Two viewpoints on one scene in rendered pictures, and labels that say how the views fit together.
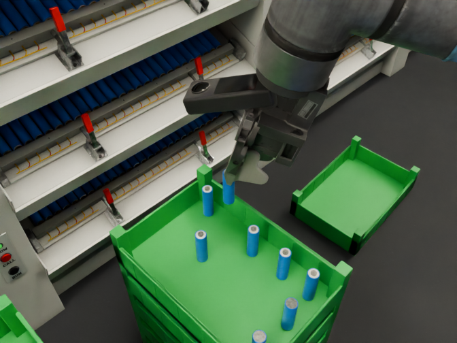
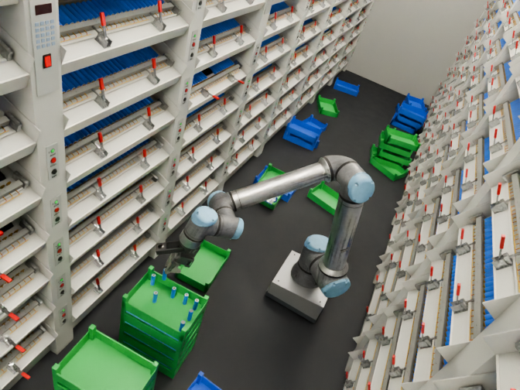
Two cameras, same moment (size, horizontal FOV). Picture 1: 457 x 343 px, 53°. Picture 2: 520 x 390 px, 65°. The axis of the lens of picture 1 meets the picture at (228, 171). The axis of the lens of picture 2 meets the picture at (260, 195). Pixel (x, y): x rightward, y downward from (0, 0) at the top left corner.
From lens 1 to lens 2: 1.16 m
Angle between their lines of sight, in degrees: 25
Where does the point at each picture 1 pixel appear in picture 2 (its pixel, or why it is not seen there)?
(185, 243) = (146, 297)
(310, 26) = (197, 236)
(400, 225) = (224, 276)
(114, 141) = (104, 258)
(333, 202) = (194, 269)
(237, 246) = (166, 295)
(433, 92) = not seen: hidden behind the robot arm
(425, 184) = (234, 255)
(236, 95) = (173, 249)
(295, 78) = (193, 246)
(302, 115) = (193, 253)
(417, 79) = not seen: hidden behind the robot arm
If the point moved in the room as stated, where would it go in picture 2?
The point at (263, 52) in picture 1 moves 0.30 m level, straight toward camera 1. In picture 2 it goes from (183, 240) to (196, 306)
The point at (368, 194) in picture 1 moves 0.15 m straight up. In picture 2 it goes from (209, 263) to (214, 247)
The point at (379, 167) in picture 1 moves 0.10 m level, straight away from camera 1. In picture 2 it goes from (213, 249) to (216, 237)
